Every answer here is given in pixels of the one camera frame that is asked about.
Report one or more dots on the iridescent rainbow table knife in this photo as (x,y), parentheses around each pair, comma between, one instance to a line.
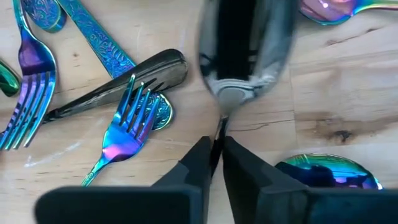
(102,46)

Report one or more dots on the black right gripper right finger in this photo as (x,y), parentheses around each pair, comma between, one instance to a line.
(311,208)

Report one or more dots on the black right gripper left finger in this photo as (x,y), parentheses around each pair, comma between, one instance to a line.
(124,205)

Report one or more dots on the iridescent rainbow tablespoon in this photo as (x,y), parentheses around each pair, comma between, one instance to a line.
(329,174)
(329,11)
(7,79)

